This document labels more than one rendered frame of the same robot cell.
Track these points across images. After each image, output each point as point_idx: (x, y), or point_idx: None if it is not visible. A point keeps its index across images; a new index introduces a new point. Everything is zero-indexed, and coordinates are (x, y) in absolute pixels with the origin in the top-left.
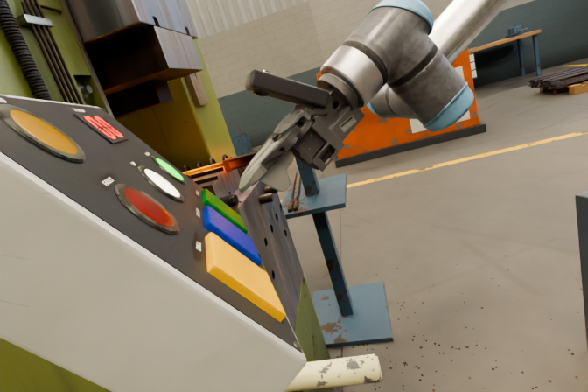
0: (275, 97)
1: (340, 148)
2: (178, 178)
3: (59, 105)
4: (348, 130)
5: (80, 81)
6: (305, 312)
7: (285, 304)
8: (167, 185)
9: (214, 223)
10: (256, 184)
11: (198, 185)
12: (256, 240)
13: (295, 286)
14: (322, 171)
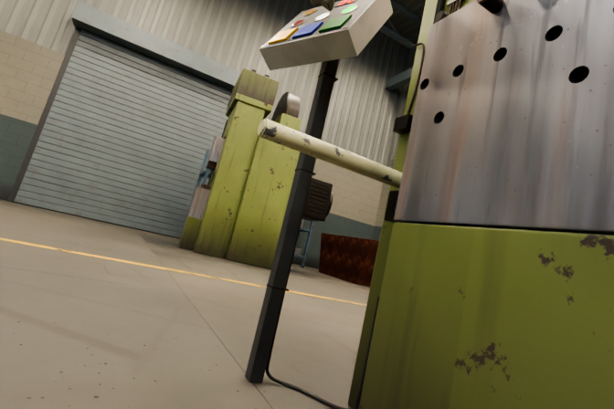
0: None
1: None
2: (341, 13)
3: (342, 0)
4: None
5: None
6: (508, 278)
7: (436, 172)
8: (320, 16)
9: (304, 26)
10: None
11: (361, 13)
12: (437, 63)
13: (505, 191)
14: None
